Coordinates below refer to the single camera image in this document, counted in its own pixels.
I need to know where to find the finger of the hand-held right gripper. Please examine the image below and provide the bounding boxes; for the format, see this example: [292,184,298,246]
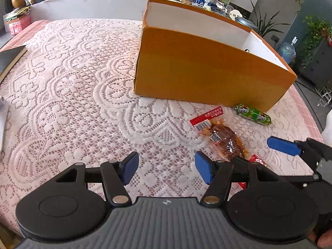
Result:
[267,136,332,168]
[279,174,321,187]

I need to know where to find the pink checked tablecloth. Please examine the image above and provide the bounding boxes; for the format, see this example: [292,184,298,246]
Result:
[0,19,325,146]

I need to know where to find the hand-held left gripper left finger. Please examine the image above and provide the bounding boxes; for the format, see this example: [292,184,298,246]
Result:
[56,151,140,205]

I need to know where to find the green sausage stick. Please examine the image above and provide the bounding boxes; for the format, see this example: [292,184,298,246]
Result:
[235,103,271,126]

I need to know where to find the person's right hand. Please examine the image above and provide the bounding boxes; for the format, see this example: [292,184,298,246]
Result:
[309,233,332,248]

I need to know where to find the pink box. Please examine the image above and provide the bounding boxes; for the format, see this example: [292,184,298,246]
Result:
[9,14,32,35]

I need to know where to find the red label brown snack packet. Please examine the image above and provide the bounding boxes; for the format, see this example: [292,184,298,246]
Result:
[190,105,248,161]

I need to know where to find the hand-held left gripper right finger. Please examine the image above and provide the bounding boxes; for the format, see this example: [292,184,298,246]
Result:
[194,150,293,204]

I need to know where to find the dark grey cabinet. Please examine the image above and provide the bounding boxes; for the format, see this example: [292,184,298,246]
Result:
[296,39,332,89]

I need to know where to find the black notebook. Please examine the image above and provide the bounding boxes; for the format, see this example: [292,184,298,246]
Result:
[0,45,28,83]

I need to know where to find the leafy green plant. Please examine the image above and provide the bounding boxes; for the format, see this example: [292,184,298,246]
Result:
[302,16,332,68]

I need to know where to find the white lace tablecloth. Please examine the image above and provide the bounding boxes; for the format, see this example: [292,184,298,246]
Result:
[0,18,315,236]

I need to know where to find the potted snake plant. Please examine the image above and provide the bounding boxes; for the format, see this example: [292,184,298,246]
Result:
[249,0,288,39]

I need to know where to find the orange cardboard box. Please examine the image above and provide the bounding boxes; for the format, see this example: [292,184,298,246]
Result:
[133,0,297,112]

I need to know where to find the blue water jug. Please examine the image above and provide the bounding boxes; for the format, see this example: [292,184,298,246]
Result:
[278,37,299,64]

